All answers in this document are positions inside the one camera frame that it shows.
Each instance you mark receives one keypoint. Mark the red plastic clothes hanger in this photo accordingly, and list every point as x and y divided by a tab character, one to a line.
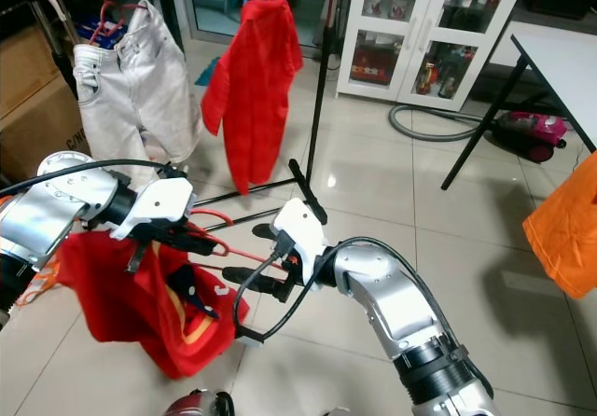
213	214
104	7

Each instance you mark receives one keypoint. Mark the brown cardboard box printed letters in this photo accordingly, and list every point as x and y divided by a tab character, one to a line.
47	141

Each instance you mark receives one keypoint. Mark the white glass door cabinet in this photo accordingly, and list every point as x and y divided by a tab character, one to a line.
422	35

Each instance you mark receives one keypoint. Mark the pink vacuum cleaner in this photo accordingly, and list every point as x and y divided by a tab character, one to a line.
534	131

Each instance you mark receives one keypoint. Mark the white table black legs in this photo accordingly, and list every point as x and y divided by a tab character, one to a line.
564	62

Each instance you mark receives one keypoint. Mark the white jeans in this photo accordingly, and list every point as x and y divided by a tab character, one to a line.
140	90

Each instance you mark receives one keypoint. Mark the large orange garment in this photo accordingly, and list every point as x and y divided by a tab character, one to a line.
564	229

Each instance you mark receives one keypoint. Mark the black clothes rack silver rod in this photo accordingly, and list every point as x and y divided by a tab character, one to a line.
324	71

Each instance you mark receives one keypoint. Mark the blue floor mat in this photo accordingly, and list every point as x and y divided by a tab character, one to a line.
207	73

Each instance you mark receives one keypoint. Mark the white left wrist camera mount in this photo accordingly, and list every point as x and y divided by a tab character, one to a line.
159	201

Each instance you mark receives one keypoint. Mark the plain red shirt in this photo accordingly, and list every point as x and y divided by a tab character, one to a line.
252	90

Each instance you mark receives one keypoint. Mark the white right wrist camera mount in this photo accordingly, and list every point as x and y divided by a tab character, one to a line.
298	222

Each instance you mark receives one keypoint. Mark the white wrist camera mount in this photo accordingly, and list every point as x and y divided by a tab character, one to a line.
159	201
298	222

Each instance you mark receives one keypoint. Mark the red shirt with navy print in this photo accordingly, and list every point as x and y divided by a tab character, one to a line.
121	295

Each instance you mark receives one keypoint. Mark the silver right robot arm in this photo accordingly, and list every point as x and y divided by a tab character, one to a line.
382	285

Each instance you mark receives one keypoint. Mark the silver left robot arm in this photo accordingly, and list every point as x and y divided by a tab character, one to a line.
47	215

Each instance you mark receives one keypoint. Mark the crumpled orange bag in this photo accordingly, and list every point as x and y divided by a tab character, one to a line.
53	271

